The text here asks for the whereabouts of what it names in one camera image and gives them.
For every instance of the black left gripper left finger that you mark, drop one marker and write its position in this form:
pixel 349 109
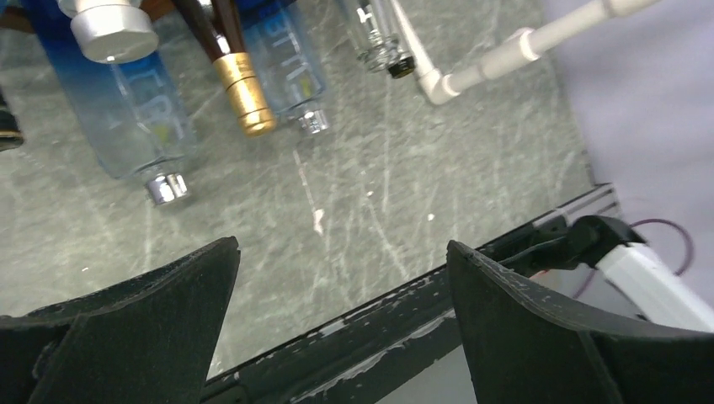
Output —
pixel 148 339

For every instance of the clear bottle black cap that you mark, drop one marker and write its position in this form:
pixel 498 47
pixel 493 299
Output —
pixel 11 135

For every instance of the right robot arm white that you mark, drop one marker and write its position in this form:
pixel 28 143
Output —
pixel 623 257

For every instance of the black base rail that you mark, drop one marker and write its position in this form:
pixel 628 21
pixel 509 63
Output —
pixel 358 357

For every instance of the wide clear jar bottle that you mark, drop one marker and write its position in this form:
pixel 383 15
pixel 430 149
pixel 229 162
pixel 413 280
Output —
pixel 111 31

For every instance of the blue square bottle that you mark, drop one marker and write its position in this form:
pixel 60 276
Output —
pixel 130 113
pixel 287 66

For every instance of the white PVC pipe frame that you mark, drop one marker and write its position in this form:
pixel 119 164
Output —
pixel 521 49

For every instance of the blue square bottle right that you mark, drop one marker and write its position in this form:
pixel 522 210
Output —
pixel 287 66

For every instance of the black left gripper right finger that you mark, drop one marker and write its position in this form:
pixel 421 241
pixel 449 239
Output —
pixel 525 343

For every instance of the blue square bottle left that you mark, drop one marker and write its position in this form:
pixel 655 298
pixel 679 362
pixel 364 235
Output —
pixel 130 113

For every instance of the dark bottle gold cap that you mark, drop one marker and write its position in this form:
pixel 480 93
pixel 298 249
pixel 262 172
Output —
pixel 217 27

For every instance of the green wine bottle silver cap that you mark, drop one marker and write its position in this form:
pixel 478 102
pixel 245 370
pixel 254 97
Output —
pixel 376 36

